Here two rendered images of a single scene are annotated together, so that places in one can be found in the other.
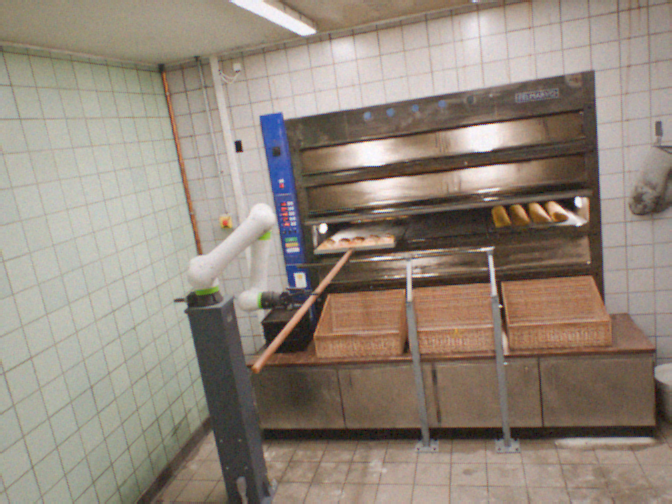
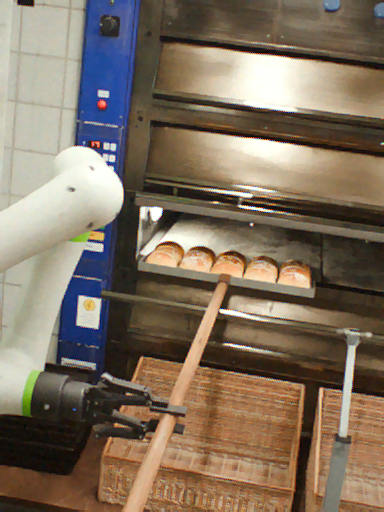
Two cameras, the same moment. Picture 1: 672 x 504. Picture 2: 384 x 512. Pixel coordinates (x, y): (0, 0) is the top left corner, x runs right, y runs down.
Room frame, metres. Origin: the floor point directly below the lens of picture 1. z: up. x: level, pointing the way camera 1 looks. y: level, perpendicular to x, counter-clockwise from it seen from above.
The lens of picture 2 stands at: (1.08, 0.36, 1.92)
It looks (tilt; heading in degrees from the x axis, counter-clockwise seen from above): 15 degrees down; 352
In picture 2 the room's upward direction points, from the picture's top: 7 degrees clockwise
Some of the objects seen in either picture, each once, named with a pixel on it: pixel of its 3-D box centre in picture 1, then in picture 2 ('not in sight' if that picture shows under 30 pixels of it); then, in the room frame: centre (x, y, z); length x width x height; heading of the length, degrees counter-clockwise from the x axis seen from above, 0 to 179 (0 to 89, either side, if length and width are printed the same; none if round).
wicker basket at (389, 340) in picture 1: (362, 322); (207, 439); (3.39, -0.10, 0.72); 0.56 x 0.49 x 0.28; 75
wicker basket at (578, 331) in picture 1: (552, 311); not in sight; (3.09, -1.24, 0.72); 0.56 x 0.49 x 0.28; 75
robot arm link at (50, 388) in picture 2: (269, 299); (53, 396); (2.61, 0.37, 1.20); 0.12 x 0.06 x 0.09; 166
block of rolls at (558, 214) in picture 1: (527, 212); not in sight; (3.78, -1.39, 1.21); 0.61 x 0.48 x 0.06; 165
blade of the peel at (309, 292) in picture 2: (358, 242); (231, 264); (3.70, -0.15, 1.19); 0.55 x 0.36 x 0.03; 75
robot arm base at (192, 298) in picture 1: (198, 297); not in sight; (2.74, 0.76, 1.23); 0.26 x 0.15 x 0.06; 79
